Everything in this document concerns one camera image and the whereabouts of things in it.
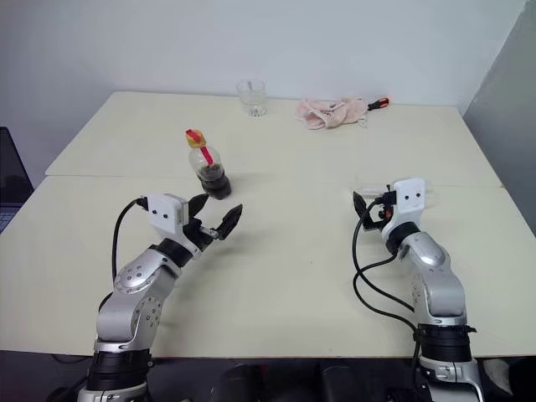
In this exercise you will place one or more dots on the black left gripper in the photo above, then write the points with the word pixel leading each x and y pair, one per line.
pixel 200 236

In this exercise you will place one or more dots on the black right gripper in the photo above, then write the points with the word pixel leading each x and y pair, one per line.
pixel 379 211

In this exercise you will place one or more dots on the clear wine glass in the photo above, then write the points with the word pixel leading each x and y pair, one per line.
pixel 370 192

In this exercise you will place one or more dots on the small cola bottle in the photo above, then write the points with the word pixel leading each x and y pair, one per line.
pixel 211 173

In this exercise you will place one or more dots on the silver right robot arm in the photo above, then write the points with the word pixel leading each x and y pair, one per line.
pixel 439 293

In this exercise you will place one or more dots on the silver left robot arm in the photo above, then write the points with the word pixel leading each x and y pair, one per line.
pixel 134 289

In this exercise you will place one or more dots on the pink cloth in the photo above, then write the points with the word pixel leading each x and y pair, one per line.
pixel 331 112

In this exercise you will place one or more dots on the red and black screwdriver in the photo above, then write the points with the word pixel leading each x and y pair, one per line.
pixel 379 102

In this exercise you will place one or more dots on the clear glass tumbler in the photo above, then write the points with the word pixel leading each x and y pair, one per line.
pixel 252 98

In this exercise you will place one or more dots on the dark laptop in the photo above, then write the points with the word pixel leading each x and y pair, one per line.
pixel 12 167

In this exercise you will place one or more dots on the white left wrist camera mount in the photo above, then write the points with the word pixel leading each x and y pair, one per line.
pixel 165 211

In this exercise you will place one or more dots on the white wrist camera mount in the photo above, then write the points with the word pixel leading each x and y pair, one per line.
pixel 408 201
pixel 165 211

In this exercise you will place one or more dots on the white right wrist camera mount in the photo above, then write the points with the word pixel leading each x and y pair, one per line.
pixel 408 201

